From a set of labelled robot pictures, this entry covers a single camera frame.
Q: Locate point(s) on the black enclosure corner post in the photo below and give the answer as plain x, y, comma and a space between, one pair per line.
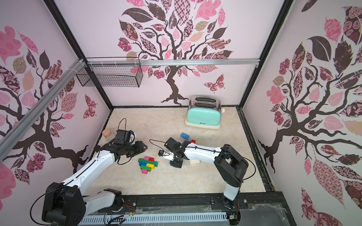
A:
286, 6

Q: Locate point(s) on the bright green brick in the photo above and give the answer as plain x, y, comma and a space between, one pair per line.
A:
145, 168

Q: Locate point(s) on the white brick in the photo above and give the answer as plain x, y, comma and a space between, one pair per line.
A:
194, 161

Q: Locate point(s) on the aluminium rail left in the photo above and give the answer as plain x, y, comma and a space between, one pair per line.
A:
12, 138

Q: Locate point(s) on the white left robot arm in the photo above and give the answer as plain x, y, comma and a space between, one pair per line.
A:
65, 203

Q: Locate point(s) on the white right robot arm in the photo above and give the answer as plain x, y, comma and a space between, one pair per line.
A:
229, 163

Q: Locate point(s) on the pink lidded glass jar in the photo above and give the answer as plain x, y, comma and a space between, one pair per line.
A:
107, 134

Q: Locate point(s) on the green long brick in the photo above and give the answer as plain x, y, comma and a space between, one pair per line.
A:
148, 162

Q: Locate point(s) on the white slotted cable duct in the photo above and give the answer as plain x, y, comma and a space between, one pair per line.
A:
158, 219

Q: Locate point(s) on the aluminium rail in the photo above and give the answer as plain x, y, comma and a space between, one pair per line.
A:
12, 138
199, 62

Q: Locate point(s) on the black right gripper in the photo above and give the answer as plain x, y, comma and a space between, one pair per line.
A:
176, 157

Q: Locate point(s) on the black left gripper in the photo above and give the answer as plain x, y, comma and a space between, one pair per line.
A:
141, 148

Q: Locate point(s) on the yellow small brick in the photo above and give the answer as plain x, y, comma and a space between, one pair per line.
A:
150, 166

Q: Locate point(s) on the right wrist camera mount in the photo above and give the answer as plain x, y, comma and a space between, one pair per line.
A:
165, 154

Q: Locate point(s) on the light blue large brick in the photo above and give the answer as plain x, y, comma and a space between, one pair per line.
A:
185, 136

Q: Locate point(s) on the black wire basket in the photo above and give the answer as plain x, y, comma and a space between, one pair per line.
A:
111, 72

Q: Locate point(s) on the mint green Belinee toaster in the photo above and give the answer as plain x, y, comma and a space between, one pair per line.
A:
204, 112

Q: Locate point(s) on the aluminium rail back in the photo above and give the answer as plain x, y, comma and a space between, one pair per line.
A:
199, 62

